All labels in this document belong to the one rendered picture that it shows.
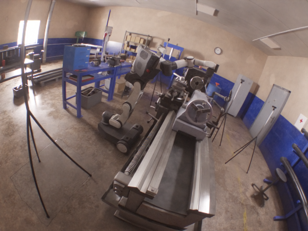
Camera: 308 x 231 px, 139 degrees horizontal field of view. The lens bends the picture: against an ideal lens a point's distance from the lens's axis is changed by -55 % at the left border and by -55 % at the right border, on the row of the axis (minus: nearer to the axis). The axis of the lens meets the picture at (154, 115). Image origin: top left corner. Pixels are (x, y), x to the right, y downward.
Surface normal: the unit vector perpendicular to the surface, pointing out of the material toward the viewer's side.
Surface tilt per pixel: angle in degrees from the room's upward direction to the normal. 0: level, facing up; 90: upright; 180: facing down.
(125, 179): 0
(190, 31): 90
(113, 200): 0
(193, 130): 90
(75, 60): 90
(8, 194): 0
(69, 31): 90
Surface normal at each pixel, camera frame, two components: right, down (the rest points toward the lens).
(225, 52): -0.30, 0.40
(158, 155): 0.28, -0.83
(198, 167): -0.50, -0.84
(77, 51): 0.91, 0.39
